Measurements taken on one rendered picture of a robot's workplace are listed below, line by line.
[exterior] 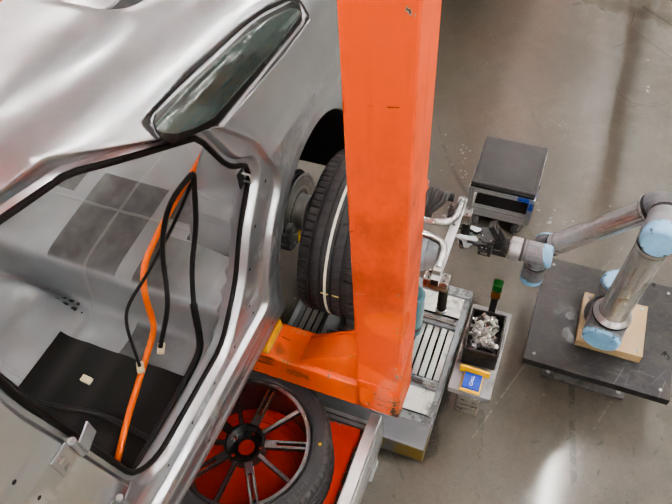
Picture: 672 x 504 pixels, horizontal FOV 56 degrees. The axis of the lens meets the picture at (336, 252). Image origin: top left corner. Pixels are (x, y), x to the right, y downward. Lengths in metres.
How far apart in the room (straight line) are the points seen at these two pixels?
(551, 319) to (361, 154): 1.81
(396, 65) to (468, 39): 3.93
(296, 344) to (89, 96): 1.30
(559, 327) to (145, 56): 2.13
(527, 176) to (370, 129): 2.27
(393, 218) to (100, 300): 1.37
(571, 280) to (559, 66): 2.18
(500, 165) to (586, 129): 1.02
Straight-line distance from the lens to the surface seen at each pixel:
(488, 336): 2.64
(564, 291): 3.18
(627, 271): 2.50
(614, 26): 5.55
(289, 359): 2.44
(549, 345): 2.99
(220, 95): 1.76
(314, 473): 2.44
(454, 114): 4.46
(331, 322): 3.05
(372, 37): 1.25
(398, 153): 1.40
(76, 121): 1.51
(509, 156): 3.69
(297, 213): 2.58
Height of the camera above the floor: 2.79
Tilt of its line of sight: 51 degrees down
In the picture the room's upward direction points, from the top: 5 degrees counter-clockwise
